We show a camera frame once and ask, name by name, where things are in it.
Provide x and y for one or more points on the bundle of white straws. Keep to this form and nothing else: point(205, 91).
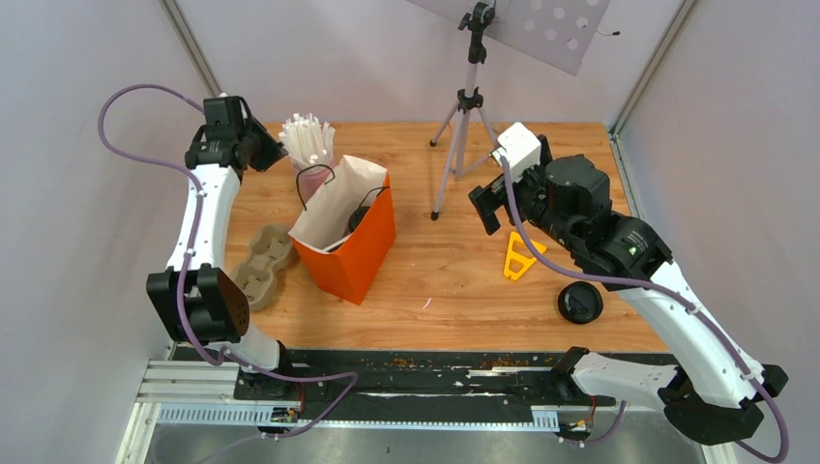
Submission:
point(308, 141)

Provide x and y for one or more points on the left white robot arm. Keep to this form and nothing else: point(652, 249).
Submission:
point(196, 300)

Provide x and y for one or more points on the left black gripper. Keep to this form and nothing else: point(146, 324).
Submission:
point(274, 150)

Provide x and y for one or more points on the silver camera tripod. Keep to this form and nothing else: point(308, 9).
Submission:
point(468, 100)

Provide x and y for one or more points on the pink translucent straw holder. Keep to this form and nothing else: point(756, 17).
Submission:
point(311, 178)

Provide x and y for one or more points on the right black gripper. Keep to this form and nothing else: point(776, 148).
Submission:
point(486, 201)

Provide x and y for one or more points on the orange paper bag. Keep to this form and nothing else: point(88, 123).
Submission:
point(343, 264)

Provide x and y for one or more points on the grey pulp cup carrier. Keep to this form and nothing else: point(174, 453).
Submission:
point(270, 252)

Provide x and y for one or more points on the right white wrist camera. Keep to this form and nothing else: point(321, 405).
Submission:
point(520, 147)

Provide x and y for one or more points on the grey perforated panel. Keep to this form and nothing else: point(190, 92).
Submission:
point(557, 33)

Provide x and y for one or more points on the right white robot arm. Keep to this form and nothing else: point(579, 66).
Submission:
point(715, 392)

